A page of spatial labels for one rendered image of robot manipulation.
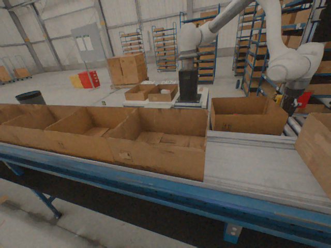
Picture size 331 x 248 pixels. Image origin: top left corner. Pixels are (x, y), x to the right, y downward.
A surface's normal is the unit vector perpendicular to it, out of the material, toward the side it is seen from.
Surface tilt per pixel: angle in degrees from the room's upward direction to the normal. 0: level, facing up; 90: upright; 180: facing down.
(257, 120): 90
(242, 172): 0
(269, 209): 0
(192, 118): 90
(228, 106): 89
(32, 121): 90
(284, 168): 0
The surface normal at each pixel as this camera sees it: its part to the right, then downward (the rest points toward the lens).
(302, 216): -0.12, -0.86
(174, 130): -0.32, 0.49
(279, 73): -0.82, 0.46
